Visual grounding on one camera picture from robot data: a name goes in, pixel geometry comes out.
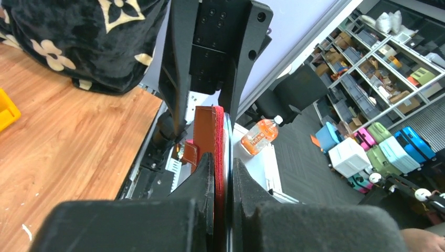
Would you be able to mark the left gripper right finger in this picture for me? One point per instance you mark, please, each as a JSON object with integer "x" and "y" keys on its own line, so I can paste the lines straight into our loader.
{"x": 261, "y": 223}

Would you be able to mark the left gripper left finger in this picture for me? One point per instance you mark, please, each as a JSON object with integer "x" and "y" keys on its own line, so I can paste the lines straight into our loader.
{"x": 182, "y": 221}

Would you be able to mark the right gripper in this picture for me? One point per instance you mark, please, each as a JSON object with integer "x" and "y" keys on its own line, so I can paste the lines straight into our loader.
{"x": 229, "y": 36}

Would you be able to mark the red leather card holder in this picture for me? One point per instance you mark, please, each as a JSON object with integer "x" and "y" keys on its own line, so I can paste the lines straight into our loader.
{"x": 212, "y": 146}

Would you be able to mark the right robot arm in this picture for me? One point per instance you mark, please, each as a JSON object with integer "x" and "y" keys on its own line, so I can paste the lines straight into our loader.
{"x": 167, "y": 128}

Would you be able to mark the white plastic crate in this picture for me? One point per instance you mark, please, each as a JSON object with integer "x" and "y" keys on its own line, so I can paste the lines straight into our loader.
{"x": 348, "y": 158}

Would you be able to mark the black office chair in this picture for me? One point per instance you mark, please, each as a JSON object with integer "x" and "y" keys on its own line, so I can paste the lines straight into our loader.
{"x": 290, "y": 96}

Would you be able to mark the blue plastic crate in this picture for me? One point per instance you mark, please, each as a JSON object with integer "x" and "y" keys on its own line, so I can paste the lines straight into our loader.
{"x": 328, "y": 137}

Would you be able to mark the orange drink bottle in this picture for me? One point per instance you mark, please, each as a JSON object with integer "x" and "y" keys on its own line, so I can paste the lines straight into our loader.
{"x": 261, "y": 135}

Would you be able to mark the black floral blanket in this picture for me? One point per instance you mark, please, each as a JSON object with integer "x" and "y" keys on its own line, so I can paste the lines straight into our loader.
{"x": 103, "y": 46}

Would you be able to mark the metal storage shelving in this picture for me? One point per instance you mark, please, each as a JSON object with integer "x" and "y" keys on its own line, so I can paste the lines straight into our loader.
{"x": 374, "y": 76}

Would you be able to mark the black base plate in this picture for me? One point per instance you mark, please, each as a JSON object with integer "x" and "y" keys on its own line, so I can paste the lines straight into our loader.
{"x": 146, "y": 180}

